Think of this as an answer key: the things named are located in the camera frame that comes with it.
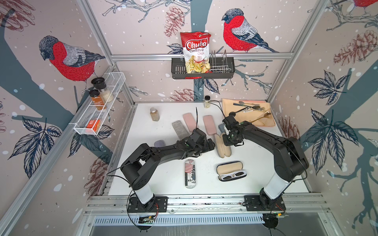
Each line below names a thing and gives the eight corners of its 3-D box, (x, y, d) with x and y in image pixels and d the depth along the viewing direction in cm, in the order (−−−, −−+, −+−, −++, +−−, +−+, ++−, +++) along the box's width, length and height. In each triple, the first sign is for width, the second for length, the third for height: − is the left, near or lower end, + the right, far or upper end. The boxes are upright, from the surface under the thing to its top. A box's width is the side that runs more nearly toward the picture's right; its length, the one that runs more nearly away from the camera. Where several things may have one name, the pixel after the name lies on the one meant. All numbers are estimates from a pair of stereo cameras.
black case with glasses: (217, 181, 82) (218, 180, 80) (215, 162, 88) (216, 161, 87) (246, 181, 81) (247, 180, 80) (242, 162, 88) (243, 160, 87)
